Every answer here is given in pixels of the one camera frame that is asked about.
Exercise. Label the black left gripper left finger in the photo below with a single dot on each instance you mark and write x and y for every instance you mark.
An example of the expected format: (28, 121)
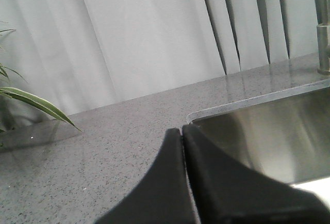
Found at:
(162, 196)

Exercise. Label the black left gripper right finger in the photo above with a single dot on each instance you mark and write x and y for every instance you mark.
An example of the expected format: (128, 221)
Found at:
(226, 191)

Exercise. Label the stainless steel sink basin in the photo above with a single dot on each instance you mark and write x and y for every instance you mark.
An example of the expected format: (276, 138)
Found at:
(284, 134)

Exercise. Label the green striped spider plant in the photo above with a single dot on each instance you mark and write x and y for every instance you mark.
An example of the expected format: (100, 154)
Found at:
(32, 100)

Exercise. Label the white pleated curtain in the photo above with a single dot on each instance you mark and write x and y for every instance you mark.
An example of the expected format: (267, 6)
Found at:
(84, 54)

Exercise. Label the stainless steel faucet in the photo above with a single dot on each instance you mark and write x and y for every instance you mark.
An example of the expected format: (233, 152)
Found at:
(323, 28)

